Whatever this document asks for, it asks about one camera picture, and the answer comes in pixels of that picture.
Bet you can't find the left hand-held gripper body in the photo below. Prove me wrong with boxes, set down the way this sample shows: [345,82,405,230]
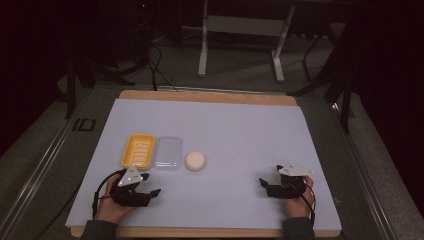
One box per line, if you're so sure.
[109,163,152,208]

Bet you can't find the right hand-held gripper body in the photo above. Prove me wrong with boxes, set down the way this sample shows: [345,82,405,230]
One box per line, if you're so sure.
[266,162,315,200]

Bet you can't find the person's right hand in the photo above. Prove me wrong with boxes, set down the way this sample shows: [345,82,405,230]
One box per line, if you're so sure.
[283,176,316,220]

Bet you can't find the person's left hand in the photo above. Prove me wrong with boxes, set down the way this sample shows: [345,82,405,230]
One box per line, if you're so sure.
[95,182,136,225]

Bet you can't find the yellow soap dish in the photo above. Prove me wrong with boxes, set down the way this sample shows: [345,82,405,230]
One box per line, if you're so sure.
[120,133,157,171]

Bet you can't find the clear plastic container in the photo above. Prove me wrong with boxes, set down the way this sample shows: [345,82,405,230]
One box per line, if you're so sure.
[153,136,184,171]

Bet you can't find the round beige bun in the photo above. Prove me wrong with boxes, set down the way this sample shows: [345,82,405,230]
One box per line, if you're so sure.
[184,151,207,173]

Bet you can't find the white table mat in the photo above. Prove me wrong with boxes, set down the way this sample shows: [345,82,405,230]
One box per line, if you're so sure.
[65,97,343,232]

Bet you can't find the black stand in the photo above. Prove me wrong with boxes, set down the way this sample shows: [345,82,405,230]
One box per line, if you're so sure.
[64,46,136,120]
[287,29,356,135]

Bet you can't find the wooden table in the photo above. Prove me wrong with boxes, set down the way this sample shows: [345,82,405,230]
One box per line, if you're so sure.
[70,89,342,239]

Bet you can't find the white metal stand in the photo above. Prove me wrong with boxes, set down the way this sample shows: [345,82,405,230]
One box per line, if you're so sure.
[197,0,296,84]

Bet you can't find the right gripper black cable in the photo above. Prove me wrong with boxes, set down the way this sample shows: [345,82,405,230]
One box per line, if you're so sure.
[292,182,317,225]

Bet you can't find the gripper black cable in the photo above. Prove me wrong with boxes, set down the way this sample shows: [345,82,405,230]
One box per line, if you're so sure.
[292,182,317,225]
[91,168,128,220]

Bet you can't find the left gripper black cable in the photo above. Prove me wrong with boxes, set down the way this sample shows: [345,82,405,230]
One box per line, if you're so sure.
[91,168,128,220]

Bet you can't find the metal floor rail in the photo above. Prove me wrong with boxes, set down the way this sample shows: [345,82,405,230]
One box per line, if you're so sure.
[0,89,93,240]
[328,99,398,240]

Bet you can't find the black floor cables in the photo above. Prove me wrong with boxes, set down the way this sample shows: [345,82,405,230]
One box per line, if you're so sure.
[134,19,180,92]

